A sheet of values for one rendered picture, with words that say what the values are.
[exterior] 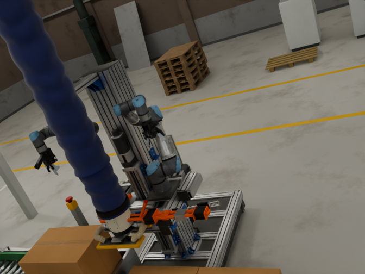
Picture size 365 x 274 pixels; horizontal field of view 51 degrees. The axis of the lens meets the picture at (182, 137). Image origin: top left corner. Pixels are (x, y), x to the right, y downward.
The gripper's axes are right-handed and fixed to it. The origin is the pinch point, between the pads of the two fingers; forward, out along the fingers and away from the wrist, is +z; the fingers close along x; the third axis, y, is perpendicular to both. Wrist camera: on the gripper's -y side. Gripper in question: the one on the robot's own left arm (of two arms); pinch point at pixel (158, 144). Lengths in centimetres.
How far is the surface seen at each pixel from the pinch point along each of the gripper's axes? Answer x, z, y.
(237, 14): -194, 87, -999
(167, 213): 6.0, 32.6, 31.7
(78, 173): -34, -10, 42
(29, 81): -33, -71, 43
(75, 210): -122, 60, -19
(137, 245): -15, 45, 45
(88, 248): -71, 58, 32
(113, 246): -34, 45, 45
